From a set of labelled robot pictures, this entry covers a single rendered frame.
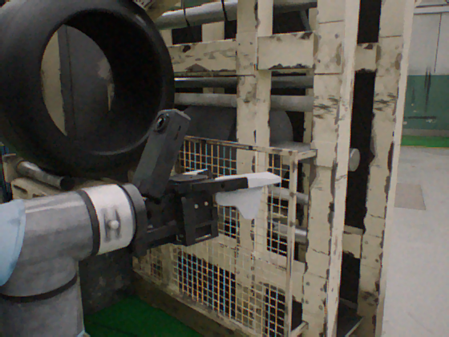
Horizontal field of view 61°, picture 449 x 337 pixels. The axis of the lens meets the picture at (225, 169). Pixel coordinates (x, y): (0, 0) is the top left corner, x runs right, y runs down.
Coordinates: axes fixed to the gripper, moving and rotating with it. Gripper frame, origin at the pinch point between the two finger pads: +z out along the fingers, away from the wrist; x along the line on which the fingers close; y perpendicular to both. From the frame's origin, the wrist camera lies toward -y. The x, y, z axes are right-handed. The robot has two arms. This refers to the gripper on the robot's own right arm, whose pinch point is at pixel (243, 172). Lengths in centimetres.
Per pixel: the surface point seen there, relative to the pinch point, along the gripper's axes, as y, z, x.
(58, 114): -17, 11, -112
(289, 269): 40, 50, -36
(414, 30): -181, 896, -351
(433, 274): 100, 210, -56
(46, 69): -33, 7, -110
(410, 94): -39, 892, -363
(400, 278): 98, 189, -67
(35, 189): 8, -7, -90
